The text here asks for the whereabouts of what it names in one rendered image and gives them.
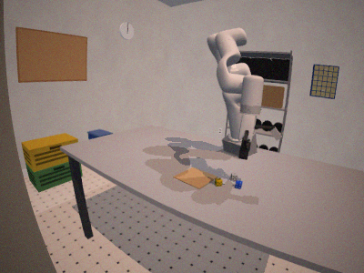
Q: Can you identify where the blue die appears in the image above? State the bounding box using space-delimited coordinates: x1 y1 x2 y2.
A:
235 180 242 189

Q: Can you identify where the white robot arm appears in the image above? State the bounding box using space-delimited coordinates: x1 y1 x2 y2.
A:
207 28 264 142

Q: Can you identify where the yellow die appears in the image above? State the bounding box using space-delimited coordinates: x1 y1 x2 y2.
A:
215 178 223 187

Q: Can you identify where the white die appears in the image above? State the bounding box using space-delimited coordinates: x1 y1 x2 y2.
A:
230 173 238 180

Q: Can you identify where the orange mat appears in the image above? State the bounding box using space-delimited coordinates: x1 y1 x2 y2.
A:
173 167 217 189

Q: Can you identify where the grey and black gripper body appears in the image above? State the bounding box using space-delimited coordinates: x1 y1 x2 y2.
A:
238 112 260 143

